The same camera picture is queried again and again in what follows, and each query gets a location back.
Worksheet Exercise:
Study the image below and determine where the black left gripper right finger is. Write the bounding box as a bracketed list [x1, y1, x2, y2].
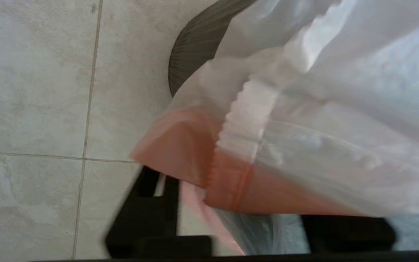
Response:
[300, 214, 398, 254]

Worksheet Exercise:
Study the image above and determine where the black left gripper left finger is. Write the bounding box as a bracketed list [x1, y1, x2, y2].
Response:
[104, 166, 214, 259]

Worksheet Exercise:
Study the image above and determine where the fresh white red-printed bag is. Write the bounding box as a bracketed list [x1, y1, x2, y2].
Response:
[129, 0, 419, 256]

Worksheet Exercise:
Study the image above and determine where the black round trash bin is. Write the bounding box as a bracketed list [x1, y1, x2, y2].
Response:
[168, 0, 257, 97]

